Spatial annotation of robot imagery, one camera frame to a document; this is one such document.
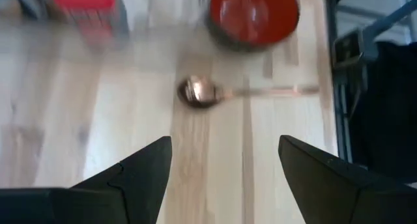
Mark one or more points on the long rose gold spoon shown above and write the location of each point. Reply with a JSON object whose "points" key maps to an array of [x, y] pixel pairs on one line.
{"points": [[198, 92]]}

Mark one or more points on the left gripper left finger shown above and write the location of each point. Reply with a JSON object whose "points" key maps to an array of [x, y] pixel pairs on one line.
{"points": [[130, 201]]}

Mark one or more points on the red and black bowl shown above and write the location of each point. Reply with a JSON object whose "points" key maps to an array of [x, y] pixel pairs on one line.
{"points": [[254, 15]]}

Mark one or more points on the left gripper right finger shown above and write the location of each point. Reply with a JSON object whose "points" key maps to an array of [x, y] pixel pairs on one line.
{"points": [[342, 204]]}

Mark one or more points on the small red patterned box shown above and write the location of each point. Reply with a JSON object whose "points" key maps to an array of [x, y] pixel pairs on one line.
{"points": [[84, 2]]}

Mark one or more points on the large black object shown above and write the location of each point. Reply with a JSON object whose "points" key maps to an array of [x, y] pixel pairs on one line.
{"points": [[384, 120]]}

